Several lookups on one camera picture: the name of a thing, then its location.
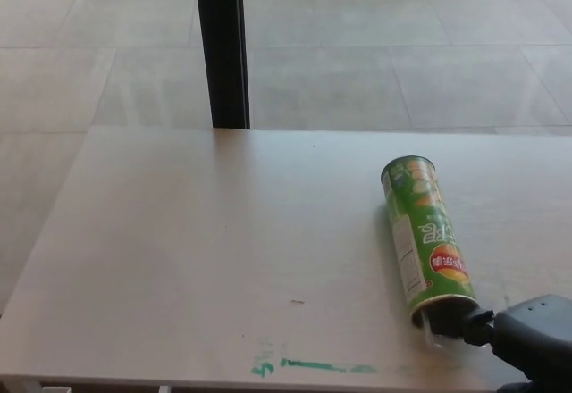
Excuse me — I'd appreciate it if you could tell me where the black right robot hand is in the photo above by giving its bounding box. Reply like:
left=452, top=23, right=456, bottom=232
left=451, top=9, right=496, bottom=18
left=427, top=293, right=572, bottom=393

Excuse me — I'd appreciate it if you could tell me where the clear plastic chips tray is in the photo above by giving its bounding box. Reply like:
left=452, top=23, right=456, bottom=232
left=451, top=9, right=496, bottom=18
left=416, top=310, right=449, bottom=350

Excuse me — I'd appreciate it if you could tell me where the green chips can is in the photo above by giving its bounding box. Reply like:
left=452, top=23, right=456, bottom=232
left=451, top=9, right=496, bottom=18
left=380, top=155, right=481, bottom=327

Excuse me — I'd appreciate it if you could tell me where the black vertical pillar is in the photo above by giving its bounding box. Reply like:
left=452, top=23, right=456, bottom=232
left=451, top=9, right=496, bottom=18
left=192, top=0, right=251, bottom=130

